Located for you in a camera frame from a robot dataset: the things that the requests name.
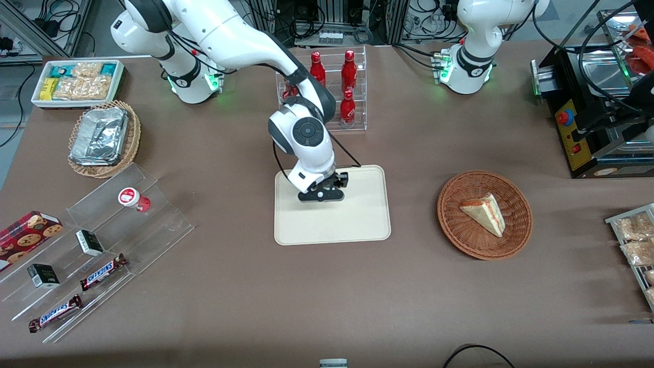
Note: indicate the clear bag of crackers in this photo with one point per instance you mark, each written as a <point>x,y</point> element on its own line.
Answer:
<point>650,277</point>
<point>633,227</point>
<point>638,253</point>
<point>651,296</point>

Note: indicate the blue tape strip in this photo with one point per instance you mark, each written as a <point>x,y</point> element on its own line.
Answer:
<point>643,321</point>

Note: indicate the clear acrylic stepped display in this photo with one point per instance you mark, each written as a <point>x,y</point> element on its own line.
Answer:
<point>153,225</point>

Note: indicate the black food warmer cabinet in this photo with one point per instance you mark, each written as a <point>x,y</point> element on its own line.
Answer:
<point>587,112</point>

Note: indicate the round brown wicker basket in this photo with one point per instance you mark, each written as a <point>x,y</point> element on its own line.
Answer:
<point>460,235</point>

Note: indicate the oval wicker basket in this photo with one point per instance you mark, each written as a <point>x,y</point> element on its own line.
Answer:
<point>134,138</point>

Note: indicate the wrapped triangle sandwich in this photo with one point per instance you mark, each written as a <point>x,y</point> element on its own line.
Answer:
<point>485,212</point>

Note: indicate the clear acrylic bottle rack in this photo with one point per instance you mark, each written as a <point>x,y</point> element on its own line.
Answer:
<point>360,61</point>

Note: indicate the grey power strip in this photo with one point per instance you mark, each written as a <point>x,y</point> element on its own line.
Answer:
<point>330,37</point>

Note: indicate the yellow snack box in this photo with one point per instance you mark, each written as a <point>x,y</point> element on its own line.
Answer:
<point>48,89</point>

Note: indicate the beige plastic tray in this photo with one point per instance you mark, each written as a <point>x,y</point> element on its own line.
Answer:
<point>337,220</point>

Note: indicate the red white gum bottle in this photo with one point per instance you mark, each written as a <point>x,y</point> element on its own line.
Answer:
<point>132,198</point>

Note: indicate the clear bag of puffed snacks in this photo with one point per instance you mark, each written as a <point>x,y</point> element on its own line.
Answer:
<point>87,69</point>
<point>82,88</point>

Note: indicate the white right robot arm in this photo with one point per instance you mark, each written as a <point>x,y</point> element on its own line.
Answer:
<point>230,36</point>

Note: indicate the small grey device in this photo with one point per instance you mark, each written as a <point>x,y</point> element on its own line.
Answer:
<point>333,363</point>

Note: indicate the red cookie box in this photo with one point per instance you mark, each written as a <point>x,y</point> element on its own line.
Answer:
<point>25,237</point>

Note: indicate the red cola bottle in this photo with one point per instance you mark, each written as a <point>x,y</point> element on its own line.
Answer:
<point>318,71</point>
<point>291,92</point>
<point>347,110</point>
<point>349,71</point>

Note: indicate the white plastic snack bin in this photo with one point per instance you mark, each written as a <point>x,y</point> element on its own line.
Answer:
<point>36,97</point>

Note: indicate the aluminium frame profile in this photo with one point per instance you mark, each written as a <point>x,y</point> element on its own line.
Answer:
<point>30,28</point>

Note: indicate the stack of foil trays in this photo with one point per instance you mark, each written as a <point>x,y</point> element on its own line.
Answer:
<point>99,135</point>

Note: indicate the dark green gum box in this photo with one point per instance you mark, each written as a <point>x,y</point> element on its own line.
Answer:
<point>90,243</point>
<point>43,276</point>

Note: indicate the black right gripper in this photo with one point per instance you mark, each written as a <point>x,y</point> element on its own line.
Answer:
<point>341,179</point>

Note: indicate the teal snack pack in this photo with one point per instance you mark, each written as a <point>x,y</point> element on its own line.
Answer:
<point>109,69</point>
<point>61,70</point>

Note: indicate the Snickers chocolate bar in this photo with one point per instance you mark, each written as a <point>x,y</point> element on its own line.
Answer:
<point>102,272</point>
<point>55,314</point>

